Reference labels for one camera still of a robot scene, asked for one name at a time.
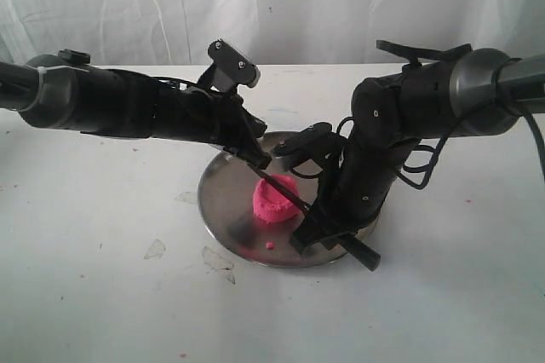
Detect white plastic backdrop sheet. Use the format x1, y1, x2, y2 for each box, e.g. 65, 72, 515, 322
1, 0, 544, 65

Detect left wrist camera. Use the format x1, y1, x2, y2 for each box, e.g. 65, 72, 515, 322
197, 38, 261, 93

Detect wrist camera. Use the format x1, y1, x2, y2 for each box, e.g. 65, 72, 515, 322
271, 122, 336, 170
197, 38, 261, 93

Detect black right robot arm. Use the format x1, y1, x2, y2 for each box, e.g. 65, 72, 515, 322
290, 40, 544, 255

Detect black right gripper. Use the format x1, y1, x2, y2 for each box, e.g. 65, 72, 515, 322
292, 136, 400, 255

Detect round steel plate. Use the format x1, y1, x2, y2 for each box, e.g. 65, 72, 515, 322
198, 130, 382, 269

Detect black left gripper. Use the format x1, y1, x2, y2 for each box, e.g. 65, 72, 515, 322
151, 79, 272, 169

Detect black knife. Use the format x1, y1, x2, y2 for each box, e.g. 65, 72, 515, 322
249, 165, 381, 272

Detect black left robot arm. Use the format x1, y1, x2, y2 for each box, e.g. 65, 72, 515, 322
1, 39, 271, 170

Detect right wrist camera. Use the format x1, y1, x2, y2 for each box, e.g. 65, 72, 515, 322
271, 122, 336, 170

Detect pink play dough lump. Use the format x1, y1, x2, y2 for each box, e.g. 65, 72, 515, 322
252, 179, 301, 223

